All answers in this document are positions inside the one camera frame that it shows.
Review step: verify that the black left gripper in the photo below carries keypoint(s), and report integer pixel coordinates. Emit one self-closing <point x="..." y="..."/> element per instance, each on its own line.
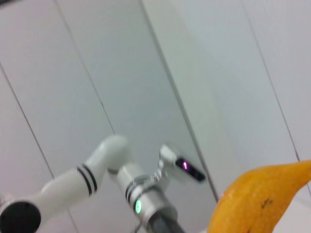
<point x="167" y="223"/>

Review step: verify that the yellow banana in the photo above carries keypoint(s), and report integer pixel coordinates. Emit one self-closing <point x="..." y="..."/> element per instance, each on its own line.
<point x="255" y="201"/>

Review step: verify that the white and silver left arm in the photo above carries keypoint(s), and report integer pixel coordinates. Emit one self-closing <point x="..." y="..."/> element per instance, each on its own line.
<point x="73" y="179"/>

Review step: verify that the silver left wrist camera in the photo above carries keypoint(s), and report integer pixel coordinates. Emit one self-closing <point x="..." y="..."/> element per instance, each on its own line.
<point x="170" y="155"/>

